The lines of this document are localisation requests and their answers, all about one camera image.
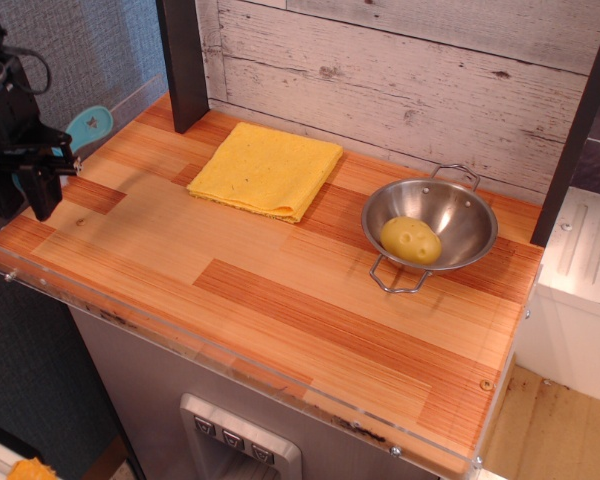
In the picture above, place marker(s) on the silver toy fridge cabinet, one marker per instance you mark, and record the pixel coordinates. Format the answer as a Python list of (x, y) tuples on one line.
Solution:
[(147, 382)]

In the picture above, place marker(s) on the blue brush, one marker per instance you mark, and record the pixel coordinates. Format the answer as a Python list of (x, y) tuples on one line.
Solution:
[(87, 127)]

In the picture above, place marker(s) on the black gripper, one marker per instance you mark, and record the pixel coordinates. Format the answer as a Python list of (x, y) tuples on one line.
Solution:
[(40, 185)]

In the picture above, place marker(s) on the white toy cabinet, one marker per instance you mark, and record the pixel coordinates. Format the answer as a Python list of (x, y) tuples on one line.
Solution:
[(559, 339)]

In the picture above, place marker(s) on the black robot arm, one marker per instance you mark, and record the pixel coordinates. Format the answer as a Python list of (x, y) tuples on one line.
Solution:
[(33, 156)]

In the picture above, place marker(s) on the steel bowl with handles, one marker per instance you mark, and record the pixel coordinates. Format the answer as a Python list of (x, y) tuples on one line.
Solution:
[(457, 214)]

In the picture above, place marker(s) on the silver dispenser panel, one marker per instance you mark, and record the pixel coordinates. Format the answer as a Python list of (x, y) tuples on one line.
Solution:
[(237, 440)]

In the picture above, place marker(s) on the orange object bottom left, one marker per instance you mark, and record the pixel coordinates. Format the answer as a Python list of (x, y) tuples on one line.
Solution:
[(31, 469)]

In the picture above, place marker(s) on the yellow folded cloth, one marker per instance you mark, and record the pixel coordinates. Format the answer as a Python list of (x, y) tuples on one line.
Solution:
[(267, 172)]

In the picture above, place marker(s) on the dark post right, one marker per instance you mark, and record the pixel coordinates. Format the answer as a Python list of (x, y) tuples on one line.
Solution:
[(567, 165)]

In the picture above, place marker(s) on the clear acrylic table guard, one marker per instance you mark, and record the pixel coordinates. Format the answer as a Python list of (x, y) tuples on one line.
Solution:
[(285, 317)]

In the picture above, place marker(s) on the yellow toy potato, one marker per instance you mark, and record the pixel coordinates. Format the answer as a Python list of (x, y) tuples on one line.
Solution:
[(411, 240)]

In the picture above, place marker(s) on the dark post left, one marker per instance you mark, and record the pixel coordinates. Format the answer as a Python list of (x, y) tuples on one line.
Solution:
[(183, 57)]

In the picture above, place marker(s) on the dark post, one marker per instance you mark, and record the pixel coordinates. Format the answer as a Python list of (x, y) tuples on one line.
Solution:
[(183, 57), (567, 165)]

